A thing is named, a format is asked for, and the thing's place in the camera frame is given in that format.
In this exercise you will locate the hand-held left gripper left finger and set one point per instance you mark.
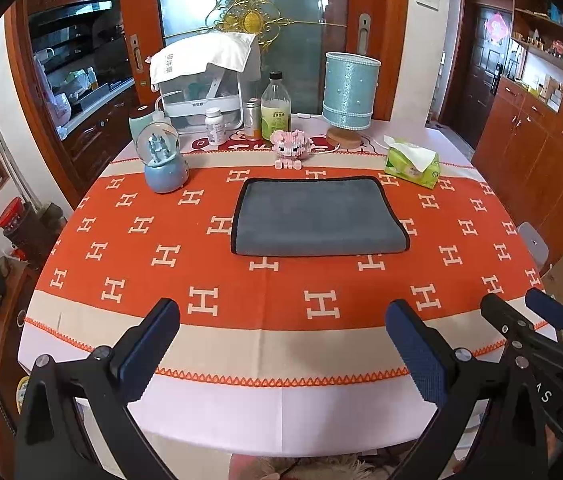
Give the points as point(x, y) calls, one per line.
point(147, 357)

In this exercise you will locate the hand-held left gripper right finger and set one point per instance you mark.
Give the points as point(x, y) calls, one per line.
point(417, 357)

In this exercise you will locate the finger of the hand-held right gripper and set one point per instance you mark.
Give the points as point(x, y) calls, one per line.
point(504, 316)
point(550, 307)

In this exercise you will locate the grey towel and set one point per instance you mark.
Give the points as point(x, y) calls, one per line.
point(317, 216)

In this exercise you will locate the wooden side cabinet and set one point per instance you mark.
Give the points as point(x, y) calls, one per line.
point(6, 360)

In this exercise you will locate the orange patterned table blanket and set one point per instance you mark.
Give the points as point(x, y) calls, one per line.
point(271, 290)

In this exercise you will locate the orange patterned tablecloth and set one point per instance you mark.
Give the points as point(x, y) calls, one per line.
point(281, 410)

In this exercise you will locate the wooden shelf cabinet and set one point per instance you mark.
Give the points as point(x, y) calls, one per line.
point(546, 160)

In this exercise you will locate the green tissue pack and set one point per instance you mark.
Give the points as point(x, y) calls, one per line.
point(410, 167)

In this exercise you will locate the red lid jar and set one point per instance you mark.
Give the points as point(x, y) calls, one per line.
point(14, 222)

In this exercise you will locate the blue snow globe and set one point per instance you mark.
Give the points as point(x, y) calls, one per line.
point(164, 167)

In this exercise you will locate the dark wooden door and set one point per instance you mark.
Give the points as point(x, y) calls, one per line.
point(484, 85)

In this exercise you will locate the teal cup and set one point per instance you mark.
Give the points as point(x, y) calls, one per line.
point(140, 122)

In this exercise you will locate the white pill bottle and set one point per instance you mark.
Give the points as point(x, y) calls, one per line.
point(215, 127)

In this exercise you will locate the pink brick pig toy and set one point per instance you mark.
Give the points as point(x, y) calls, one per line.
point(289, 147)

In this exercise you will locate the white countertop appliance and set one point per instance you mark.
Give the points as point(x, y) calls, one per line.
point(196, 100)

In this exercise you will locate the light blue cylindrical lamp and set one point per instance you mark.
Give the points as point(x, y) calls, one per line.
point(350, 91)

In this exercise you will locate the white plastic bag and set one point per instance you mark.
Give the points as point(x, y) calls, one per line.
point(54, 100)

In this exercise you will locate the clear bottle green label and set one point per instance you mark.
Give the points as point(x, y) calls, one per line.
point(275, 112)

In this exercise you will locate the red door decoration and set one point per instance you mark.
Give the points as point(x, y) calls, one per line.
point(496, 27)

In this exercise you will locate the white cloth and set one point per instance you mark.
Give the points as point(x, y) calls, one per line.
point(201, 57)

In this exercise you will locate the gold door ornament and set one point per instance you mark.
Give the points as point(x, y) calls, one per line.
point(250, 10)

